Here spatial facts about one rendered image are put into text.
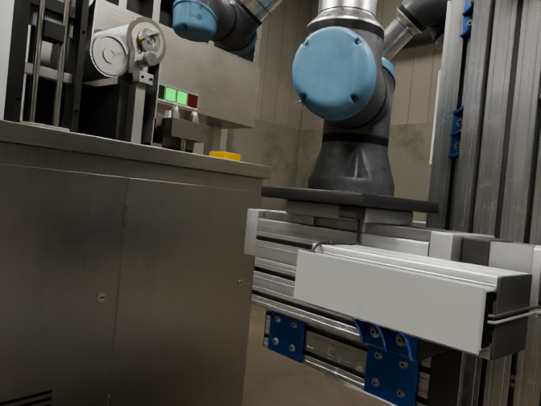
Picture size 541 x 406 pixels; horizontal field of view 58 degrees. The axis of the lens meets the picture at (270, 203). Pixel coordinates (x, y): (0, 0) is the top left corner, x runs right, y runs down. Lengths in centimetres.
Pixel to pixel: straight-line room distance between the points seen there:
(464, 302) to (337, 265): 17
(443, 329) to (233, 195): 104
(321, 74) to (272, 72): 462
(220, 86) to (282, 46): 321
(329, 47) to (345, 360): 50
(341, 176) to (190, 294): 76
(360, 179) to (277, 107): 454
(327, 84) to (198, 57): 157
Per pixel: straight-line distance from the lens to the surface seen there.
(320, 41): 71
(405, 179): 461
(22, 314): 118
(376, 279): 60
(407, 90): 478
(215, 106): 227
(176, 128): 164
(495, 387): 90
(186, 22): 86
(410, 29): 143
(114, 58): 158
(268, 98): 524
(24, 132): 111
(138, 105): 155
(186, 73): 217
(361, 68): 68
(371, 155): 82
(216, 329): 155
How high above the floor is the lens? 80
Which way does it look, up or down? 1 degrees down
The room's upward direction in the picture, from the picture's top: 5 degrees clockwise
